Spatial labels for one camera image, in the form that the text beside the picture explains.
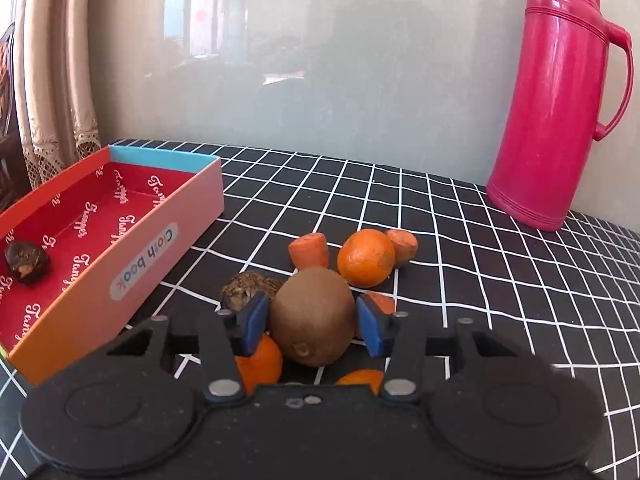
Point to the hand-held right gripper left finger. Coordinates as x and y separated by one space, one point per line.
252 325

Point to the carrot piece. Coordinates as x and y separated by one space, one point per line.
384 302
404 245
310 251

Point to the beige lace curtain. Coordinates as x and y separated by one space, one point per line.
50 85

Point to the brown kiwi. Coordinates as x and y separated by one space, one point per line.
312 315

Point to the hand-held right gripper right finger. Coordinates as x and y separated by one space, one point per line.
372 327

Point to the dark wooden chair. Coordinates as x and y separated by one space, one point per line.
6 170

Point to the colourful cardboard box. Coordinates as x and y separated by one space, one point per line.
100 220

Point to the black checked tablecloth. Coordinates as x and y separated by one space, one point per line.
500 285

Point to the mandarin orange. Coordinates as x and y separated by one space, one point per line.
365 257
262 365
361 381

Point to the pink thermos jug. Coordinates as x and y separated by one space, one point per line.
545 110

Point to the dark wrinkled fruit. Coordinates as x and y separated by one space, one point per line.
242 290
27 261

